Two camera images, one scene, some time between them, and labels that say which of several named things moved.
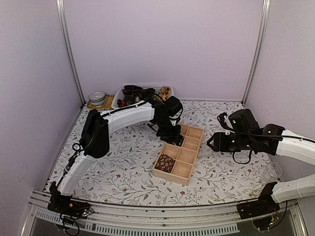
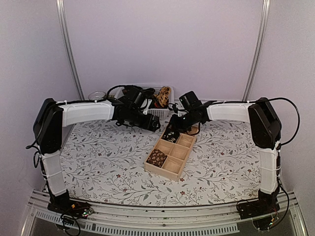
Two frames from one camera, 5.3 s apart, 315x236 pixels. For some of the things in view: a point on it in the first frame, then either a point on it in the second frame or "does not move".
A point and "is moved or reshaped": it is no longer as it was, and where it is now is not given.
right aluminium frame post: x=262 y=31 does not move
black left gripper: x=176 y=133 → x=153 y=127
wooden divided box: x=175 y=163 is moved or reshaped
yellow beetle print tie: x=164 y=93 does not move
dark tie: x=165 y=162 → x=157 y=158
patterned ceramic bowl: x=96 y=98 does not move
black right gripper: x=222 y=147 → x=176 y=125
